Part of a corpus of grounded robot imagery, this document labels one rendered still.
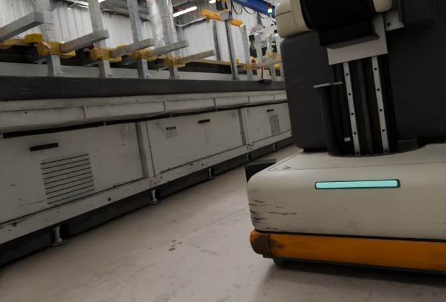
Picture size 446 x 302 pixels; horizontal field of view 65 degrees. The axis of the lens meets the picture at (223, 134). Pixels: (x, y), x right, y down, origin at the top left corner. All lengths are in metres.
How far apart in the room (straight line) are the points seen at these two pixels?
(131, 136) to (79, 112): 0.55
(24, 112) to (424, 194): 1.28
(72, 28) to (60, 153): 9.47
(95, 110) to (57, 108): 0.18
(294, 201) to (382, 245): 0.22
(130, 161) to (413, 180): 1.54
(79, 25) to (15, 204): 9.90
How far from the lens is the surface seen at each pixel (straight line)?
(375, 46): 1.10
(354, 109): 1.14
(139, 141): 2.11
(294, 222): 0.96
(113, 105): 1.71
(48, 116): 1.51
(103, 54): 1.69
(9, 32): 1.35
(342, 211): 0.91
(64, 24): 11.04
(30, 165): 1.71
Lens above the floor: 0.45
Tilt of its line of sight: 3 degrees down
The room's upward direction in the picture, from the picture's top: 9 degrees counter-clockwise
